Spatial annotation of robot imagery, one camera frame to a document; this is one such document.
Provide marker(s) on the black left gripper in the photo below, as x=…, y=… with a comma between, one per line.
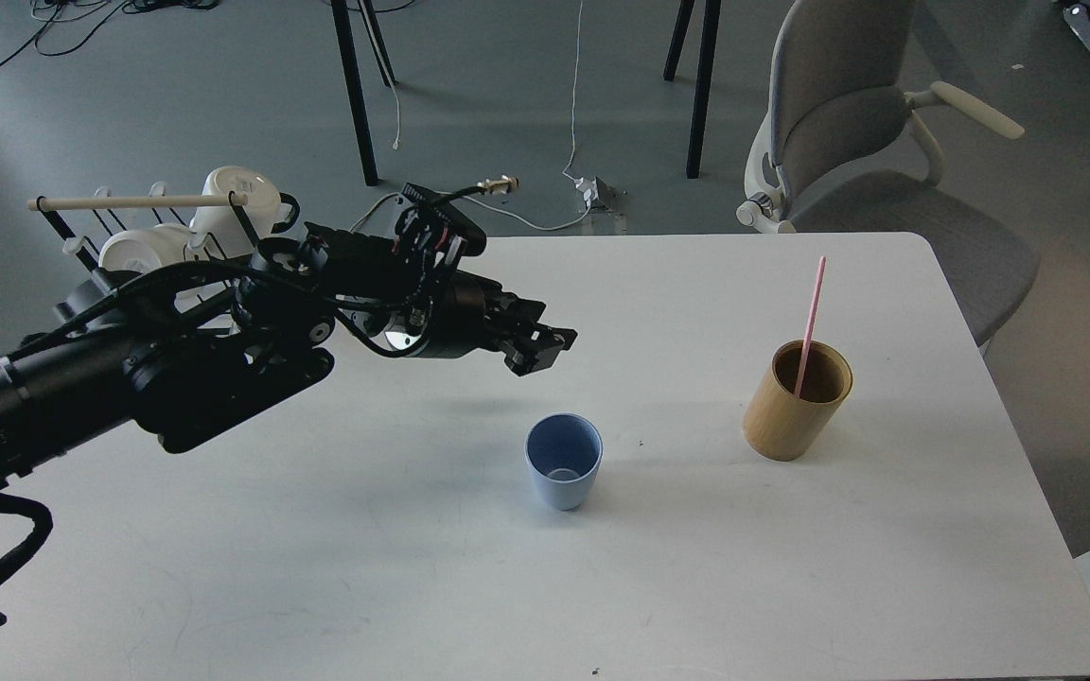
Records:
x=475, y=313

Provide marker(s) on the blue plastic cup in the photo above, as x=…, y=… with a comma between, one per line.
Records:
x=564, y=452

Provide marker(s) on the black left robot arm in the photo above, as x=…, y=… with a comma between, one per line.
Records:
x=190, y=350

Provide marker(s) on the white power plug adapter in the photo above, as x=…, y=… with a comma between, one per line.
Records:
x=598, y=196

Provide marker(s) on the bamboo cylinder holder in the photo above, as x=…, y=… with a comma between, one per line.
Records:
x=784, y=419

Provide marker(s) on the white mug upper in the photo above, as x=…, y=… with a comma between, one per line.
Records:
x=254, y=208

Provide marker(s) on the white mug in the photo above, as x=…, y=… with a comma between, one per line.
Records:
x=254, y=208
x=147, y=249

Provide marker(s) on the black table leg left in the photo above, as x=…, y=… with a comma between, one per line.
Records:
x=348, y=52

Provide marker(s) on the black table leg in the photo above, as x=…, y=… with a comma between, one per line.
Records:
x=348, y=52
x=710, y=25

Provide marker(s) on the grey office chair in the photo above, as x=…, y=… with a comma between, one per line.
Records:
x=835, y=98

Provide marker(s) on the black table leg right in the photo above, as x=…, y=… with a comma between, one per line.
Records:
x=710, y=25

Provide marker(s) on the white mug lower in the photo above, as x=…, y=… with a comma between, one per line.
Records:
x=147, y=249

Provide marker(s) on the black wire mug rack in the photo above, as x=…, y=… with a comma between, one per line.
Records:
x=122, y=213

